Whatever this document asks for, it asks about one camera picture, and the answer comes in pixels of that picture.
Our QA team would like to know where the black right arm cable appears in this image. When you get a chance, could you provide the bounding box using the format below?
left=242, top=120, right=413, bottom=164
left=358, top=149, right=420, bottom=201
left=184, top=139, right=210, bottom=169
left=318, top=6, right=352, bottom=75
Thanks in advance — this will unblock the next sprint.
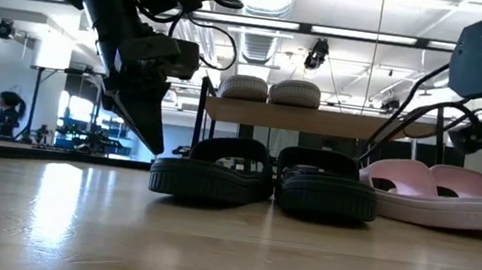
left=356, top=52, right=482, bottom=180

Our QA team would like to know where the pink slide sandal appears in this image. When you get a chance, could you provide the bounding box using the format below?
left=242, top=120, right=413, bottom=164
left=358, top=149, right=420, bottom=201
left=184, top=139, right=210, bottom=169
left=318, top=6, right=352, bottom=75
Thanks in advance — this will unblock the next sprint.
left=422, top=162, right=482, bottom=232
left=352, top=153, right=464, bottom=231

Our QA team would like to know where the person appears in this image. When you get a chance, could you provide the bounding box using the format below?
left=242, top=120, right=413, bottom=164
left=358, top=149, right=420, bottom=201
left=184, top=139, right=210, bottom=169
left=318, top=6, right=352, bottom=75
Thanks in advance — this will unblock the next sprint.
left=0, top=90, right=29, bottom=141

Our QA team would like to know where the beige slide sandal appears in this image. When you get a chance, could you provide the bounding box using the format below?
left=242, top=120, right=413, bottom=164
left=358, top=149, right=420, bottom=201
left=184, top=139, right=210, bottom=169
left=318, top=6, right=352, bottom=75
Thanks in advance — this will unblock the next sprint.
left=267, top=76, right=324, bottom=112
left=216, top=71, right=272, bottom=105

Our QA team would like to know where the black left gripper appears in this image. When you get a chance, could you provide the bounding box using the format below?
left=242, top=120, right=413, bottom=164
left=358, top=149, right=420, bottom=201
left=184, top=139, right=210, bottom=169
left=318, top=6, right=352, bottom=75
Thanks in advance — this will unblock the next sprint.
left=82, top=36, right=179, bottom=157

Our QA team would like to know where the black ceiling spotlight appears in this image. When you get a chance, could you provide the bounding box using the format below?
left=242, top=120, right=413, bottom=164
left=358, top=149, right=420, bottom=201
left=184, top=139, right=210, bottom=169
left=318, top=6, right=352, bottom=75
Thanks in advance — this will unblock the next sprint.
left=0, top=17, right=18, bottom=43

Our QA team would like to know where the black ceiling device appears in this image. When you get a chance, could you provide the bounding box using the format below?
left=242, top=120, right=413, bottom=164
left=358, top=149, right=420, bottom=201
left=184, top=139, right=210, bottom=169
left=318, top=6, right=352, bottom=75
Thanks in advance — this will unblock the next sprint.
left=380, top=95, right=403, bottom=115

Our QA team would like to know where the black slide sandal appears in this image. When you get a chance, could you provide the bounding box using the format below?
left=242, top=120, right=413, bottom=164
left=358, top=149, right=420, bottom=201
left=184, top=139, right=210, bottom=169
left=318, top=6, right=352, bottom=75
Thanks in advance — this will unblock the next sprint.
left=270, top=144, right=385, bottom=225
left=146, top=126, right=281, bottom=210

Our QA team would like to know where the black overhead camera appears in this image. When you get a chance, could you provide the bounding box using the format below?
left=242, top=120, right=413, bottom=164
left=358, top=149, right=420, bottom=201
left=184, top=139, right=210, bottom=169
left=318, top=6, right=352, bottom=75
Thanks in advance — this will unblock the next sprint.
left=302, top=35, right=332, bottom=72

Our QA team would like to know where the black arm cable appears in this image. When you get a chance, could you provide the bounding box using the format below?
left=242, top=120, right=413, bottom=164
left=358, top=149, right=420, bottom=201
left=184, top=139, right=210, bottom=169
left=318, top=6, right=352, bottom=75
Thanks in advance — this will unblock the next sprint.
left=356, top=52, right=482, bottom=180
left=128, top=0, right=245, bottom=74

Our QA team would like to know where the black background rig frame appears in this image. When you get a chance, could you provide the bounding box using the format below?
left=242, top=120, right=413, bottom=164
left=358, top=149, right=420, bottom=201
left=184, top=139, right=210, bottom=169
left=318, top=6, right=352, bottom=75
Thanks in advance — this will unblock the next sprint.
left=20, top=62, right=108, bottom=152

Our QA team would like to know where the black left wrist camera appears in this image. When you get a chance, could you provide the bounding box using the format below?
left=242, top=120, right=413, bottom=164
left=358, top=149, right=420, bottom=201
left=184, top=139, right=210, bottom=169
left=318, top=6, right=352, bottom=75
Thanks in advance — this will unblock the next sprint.
left=113, top=28, right=204, bottom=83

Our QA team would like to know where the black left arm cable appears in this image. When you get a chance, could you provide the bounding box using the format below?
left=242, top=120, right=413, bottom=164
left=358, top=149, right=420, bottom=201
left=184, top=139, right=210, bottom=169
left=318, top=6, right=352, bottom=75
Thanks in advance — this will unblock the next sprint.
left=128, top=0, right=245, bottom=74

